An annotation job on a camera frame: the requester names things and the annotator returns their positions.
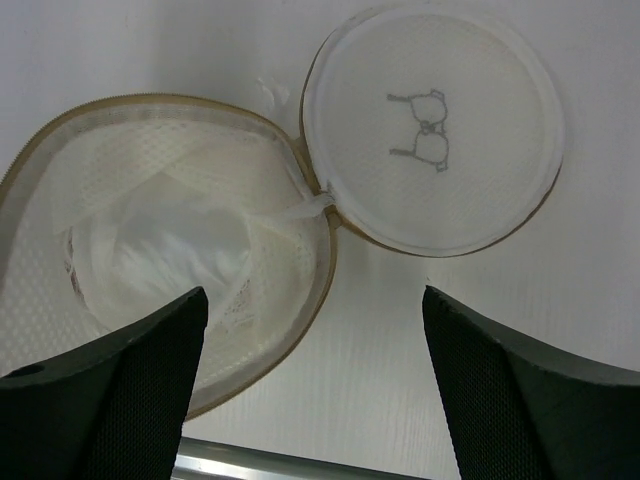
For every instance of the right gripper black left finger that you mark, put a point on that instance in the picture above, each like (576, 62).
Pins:
(110, 409)

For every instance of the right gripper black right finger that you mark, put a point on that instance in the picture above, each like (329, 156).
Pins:
(518, 408)

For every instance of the front aluminium rail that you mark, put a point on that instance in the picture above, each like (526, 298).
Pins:
(367, 459)

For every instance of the round white mesh laundry bag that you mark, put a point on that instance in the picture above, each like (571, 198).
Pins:
(429, 128)

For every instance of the white bra inside bag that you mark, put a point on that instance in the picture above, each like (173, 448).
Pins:
(255, 261)

